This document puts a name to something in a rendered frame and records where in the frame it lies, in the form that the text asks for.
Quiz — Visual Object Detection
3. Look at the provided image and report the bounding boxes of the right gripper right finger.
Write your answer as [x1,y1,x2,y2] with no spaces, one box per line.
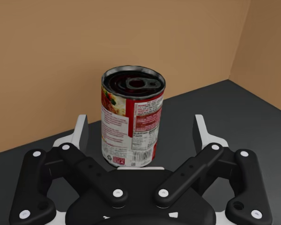
[154,114,274,225]

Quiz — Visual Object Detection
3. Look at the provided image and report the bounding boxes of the tall board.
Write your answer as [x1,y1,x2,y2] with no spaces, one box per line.
[0,0,281,157]

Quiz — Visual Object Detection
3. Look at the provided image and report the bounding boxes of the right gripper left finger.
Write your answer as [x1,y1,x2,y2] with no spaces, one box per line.
[8,114,130,222]

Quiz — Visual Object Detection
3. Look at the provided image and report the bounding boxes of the red and white can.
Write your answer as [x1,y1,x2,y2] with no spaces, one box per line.
[100,65,166,168]

